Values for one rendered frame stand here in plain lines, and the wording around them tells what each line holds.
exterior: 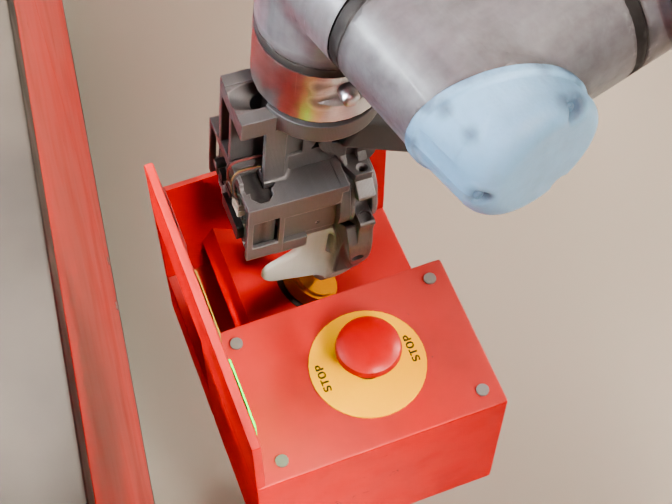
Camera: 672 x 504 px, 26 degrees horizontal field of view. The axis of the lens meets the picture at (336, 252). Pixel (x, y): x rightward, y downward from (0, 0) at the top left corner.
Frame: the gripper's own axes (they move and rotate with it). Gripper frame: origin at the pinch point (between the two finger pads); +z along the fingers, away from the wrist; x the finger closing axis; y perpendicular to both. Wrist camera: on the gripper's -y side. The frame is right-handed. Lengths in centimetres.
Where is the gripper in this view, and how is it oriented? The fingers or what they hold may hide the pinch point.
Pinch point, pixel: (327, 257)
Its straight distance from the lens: 96.4
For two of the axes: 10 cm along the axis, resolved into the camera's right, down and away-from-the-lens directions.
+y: -9.3, 2.6, -2.5
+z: -0.8, 5.3, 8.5
